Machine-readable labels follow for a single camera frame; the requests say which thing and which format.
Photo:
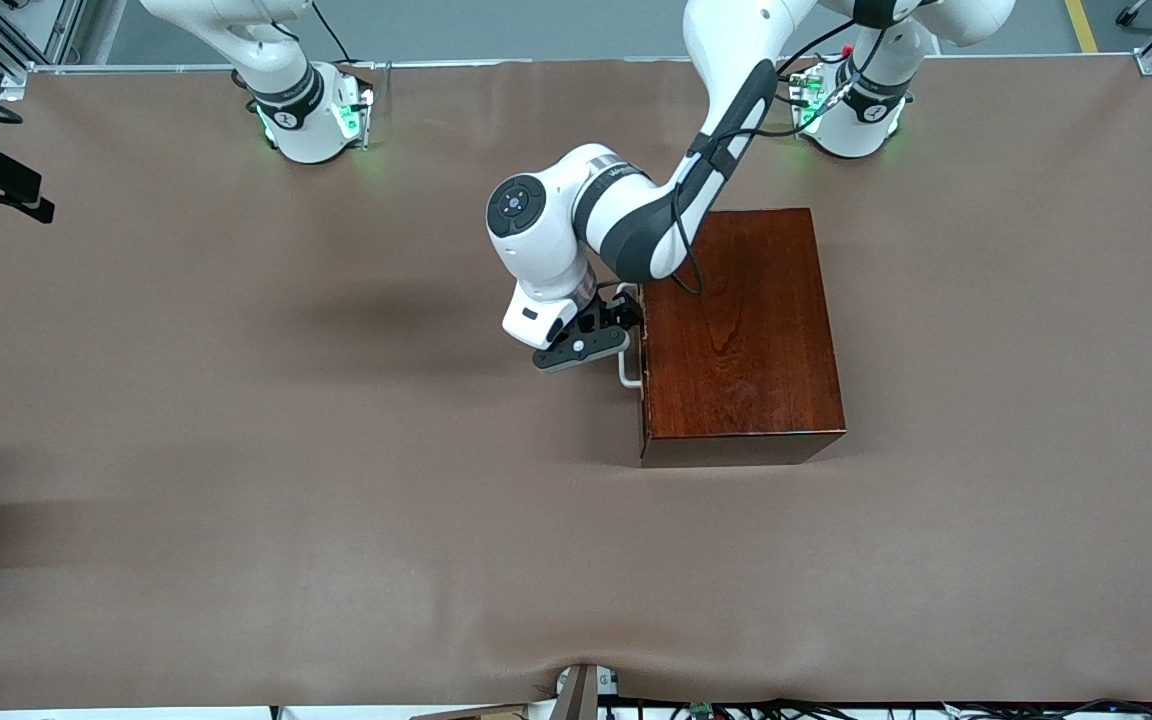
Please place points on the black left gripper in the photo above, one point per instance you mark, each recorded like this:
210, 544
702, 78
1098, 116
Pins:
613, 314

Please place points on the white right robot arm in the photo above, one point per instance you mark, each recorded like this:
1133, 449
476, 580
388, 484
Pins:
306, 120

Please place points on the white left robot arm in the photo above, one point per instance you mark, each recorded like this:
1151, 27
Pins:
546, 250

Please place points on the dark brown wooden cabinet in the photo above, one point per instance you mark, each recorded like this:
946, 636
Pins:
746, 340

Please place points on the brown table cover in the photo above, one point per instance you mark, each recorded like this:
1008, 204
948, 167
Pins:
336, 450

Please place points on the small green circuit board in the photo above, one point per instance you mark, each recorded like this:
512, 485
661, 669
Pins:
701, 710

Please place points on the brown cardboard piece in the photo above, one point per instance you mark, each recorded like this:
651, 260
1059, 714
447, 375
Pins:
471, 713

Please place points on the grey metal bracket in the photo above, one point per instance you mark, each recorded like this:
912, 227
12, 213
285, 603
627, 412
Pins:
581, 695

